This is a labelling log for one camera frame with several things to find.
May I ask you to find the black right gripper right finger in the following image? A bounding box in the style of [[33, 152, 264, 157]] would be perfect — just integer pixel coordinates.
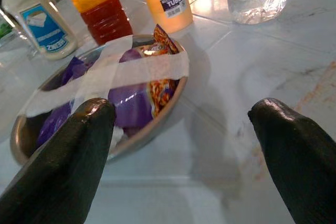
[[248, 97, 336, 224]]

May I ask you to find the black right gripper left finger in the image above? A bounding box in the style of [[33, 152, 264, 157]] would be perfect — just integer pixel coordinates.
[[0, 97, 116, 224]]

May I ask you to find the purple snack packet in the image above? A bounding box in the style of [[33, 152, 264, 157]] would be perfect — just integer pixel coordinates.
[[36, 100, 76, 147], [108, 83, 154, 129], [119, 48, 142, 63], [61, 56, 95, 86]]

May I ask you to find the white bottle blue label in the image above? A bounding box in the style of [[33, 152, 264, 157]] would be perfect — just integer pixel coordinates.
[[0, 0, 79, 60]]

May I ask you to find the orange and red liquid bottle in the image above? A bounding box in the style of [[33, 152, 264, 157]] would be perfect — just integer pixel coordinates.
[[54, 0, 134, 46]]

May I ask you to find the yellow bottle white label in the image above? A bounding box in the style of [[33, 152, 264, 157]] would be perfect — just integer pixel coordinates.
[[135, 0, 194, 34]]

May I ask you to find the round metal bowl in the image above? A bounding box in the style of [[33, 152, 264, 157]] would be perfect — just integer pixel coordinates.
[[9, 34, 190, 166]]

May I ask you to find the gold snack packet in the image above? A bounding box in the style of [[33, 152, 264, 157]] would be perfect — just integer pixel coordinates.
[[133, 42, 169, 57]]

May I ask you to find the orange patterned snack packet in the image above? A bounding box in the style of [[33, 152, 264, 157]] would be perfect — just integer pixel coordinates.
[[143, 24, 182, 119]]

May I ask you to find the white tape strip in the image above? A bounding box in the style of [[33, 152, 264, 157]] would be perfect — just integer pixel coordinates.
[[25, 50, 190, 119], [73, 35, 134, 109]]

